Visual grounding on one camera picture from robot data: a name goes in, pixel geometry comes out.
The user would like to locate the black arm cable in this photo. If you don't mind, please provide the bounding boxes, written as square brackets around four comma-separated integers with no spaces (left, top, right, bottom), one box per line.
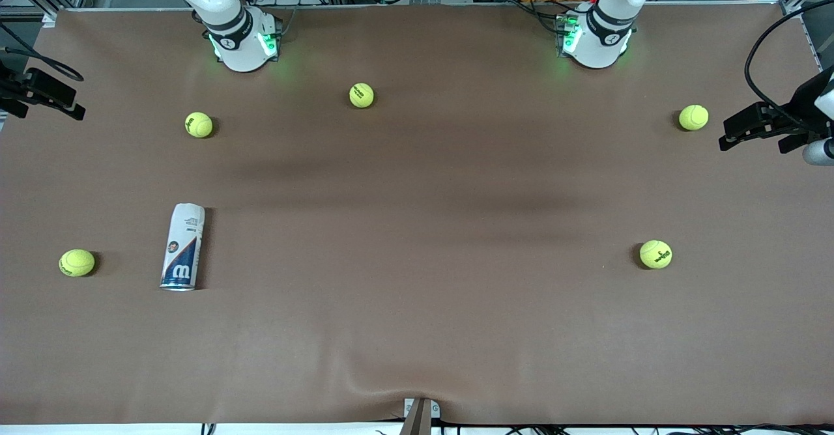
[0,23,84,83]
[745,0,834,130]

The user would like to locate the white and blue tennis can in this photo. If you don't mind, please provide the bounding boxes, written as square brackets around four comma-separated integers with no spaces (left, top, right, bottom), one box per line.
[160,203,206,291]

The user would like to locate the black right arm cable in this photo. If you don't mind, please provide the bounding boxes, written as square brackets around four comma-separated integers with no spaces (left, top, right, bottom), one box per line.
[0,23,84,83]

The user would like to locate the brown table cover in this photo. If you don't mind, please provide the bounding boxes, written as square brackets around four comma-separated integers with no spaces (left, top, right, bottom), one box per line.
[0,2,834,426]

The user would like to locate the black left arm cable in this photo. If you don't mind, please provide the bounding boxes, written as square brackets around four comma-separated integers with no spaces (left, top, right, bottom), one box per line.
[745,0,834,130]

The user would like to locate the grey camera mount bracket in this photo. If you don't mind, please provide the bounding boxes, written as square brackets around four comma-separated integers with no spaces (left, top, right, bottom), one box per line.
[404,398,441,435]

